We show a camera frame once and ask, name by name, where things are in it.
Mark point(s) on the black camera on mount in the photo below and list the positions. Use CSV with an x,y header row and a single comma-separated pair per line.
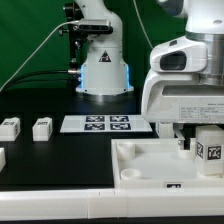
x,y
79,28

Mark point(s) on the white tag base sheet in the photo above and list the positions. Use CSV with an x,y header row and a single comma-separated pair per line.
x,y
104,123

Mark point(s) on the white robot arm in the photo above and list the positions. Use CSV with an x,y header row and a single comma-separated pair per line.
x,y
104,72

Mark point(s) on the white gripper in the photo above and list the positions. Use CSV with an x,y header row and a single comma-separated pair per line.
x,y
179,98

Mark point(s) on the white left obstacle wall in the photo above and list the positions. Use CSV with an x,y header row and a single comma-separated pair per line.
x,y
2,158

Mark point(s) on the white square tabletop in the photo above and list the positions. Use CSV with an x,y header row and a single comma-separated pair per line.
x,y
158,163

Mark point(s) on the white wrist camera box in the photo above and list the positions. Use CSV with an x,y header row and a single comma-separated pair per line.
x,y
179,55

